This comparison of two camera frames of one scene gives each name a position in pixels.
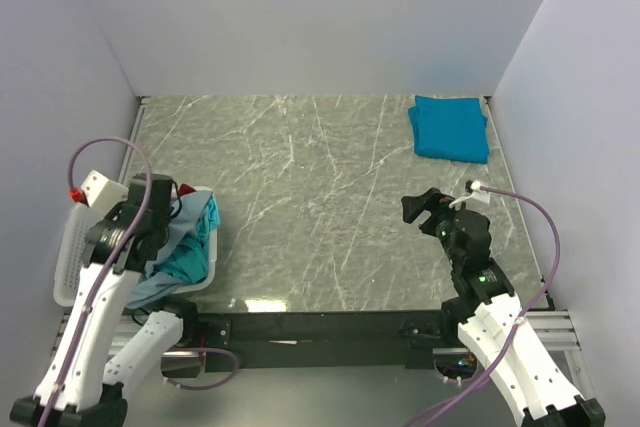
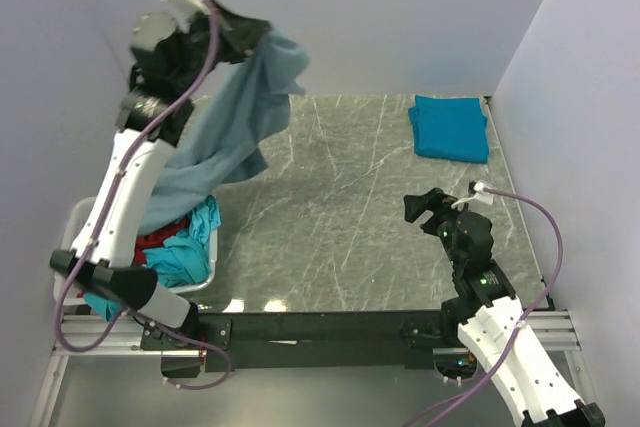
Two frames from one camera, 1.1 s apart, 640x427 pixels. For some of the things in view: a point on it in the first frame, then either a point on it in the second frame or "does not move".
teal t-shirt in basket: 190,262 does not move
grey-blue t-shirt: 155,285 -> 245,109
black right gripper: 435,214 does not move
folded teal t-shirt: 450,128 does not move
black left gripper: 163,217 -> 242,36
